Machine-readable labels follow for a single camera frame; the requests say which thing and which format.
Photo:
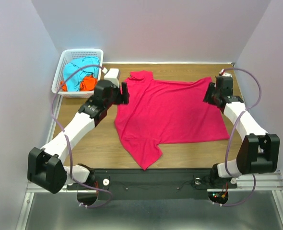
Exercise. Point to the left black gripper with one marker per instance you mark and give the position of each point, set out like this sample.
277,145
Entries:
125,95

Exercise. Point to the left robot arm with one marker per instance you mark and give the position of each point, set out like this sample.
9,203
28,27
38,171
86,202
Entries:
45,164

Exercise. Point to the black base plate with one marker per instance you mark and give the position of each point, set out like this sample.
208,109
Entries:
137,184

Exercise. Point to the pink t-shirt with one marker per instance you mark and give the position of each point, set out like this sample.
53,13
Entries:
162,111

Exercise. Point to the light blue t-shirt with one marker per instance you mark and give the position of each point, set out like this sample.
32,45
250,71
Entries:
89,64

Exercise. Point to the orange t-shirt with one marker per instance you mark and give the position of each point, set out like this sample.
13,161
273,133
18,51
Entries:
88,83

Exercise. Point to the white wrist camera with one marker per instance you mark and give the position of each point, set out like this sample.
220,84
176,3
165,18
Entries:
113,76
223,73

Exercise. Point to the aluminium rail frame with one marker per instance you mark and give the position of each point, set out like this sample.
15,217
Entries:
172,151

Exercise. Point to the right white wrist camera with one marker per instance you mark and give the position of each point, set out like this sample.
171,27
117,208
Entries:
223,73

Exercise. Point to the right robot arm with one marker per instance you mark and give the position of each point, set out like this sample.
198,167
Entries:
259,149

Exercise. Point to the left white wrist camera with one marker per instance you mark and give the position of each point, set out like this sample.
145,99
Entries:
113,76

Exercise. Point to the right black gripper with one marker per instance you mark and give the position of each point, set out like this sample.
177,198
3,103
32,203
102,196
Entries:
212,86

